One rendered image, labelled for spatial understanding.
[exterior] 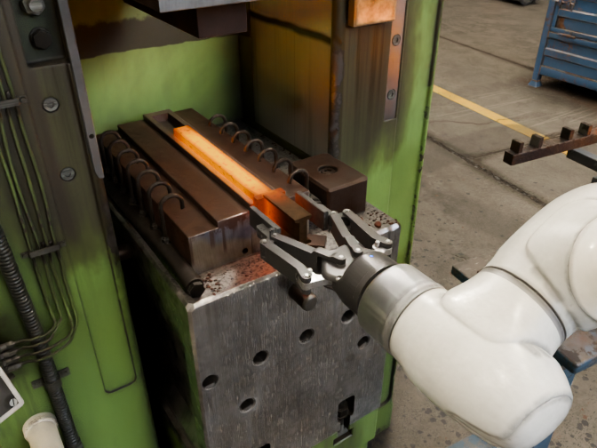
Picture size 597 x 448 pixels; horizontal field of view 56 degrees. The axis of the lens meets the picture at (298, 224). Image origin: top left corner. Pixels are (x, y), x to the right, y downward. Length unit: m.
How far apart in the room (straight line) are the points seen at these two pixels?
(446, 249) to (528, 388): 2.04
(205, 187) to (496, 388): 0.53
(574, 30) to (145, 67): 3.75
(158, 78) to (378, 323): 0.78
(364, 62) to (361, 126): 0.12
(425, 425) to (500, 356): 1.30
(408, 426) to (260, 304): 1.06
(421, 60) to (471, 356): 0.72
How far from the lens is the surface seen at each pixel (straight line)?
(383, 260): 0.63
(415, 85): 1.14
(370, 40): 1.02
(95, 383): 1.06
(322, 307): 0.90
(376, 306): 0.59
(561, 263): 0.56
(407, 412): 1.83
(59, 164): 0.83
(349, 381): 1.08
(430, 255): 2.48
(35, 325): 0.92
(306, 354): 0.95
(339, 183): 0.89
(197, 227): 0.79
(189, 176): 0.91
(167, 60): 1.20
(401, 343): 0.57
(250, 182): 0.84
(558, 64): 4.67
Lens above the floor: 1.40
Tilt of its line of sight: 32 degrees down
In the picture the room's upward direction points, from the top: straight up
